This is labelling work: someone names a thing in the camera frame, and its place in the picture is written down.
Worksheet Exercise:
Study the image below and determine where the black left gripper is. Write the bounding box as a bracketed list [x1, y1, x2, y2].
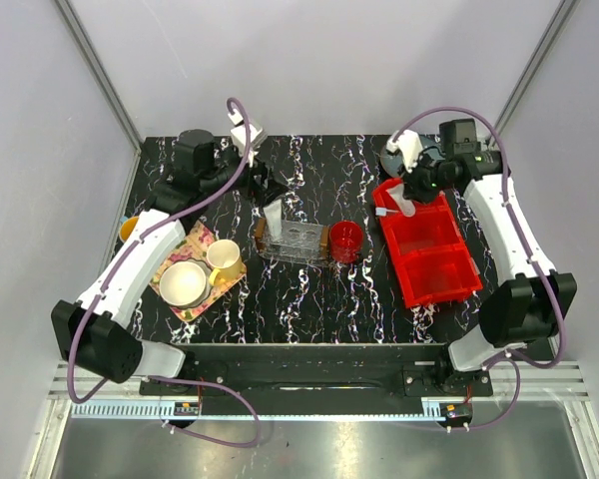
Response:
[202, 146, 290, 209]

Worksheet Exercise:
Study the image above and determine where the white toothpaste tube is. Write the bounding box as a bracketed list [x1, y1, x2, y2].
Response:
[386, 183, 415, 218]
[264, 199, 283, 241]

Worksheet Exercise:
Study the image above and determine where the blue and white toothbrush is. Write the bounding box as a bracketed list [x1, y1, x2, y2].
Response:
[375, 207, 402, 217]

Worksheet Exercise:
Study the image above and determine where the clear holder with wooden ends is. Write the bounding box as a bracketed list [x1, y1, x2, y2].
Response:
[254, 218, 330, 267]

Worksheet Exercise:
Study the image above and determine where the red translucent cup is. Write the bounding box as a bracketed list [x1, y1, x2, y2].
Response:
[329, 221, 363, 263]

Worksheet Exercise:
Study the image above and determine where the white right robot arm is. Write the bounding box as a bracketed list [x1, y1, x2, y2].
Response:
[386, 108, 577, 395]

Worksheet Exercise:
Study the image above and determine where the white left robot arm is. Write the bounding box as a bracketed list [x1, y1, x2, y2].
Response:
[51, 125, 286, 395]

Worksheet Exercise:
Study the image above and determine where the grey round plate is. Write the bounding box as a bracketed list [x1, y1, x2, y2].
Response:
[380, 134, 440, 179]

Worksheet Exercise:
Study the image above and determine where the red plastic compartment bin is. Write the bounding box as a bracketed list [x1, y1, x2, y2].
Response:
[372, 178, 482, 308]

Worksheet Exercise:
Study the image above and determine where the cream and yellow mug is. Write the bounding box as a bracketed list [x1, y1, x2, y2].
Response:
[206, 239, 246, 287]

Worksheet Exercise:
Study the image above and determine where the white scalloped bowl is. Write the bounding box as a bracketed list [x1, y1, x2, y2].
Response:
[159, 260, 210, 308]

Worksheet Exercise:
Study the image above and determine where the blue and yellow mug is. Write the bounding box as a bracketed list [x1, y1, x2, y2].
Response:
[118, 216, 139, 242]

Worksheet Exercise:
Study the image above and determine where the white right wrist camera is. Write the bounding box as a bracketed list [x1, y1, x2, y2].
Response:
[386, 130, 423, 173]

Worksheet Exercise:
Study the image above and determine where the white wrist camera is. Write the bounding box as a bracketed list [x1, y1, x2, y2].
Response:
[228, 112, 268, 167]
[386, 130, 423, 173]

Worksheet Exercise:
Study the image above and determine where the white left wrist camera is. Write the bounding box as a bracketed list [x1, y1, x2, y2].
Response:
[228, 112, 268, 167]

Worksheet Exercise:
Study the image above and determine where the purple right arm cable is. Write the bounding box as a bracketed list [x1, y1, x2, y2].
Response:
[391, 105, 568, 368]

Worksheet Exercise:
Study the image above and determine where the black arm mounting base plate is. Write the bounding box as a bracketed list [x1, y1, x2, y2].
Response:
[182, 343, 493, 398]

